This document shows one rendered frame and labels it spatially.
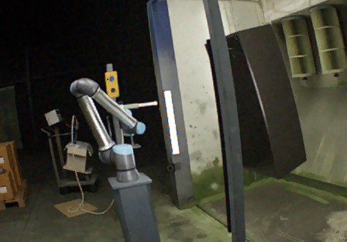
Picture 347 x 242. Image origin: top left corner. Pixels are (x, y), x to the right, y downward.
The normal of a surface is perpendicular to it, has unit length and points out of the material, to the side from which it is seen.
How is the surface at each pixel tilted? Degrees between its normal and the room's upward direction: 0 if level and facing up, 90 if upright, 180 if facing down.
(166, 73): 90
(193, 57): 90
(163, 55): 90
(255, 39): 91
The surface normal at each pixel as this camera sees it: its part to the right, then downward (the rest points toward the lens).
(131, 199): 0.32, 0.01
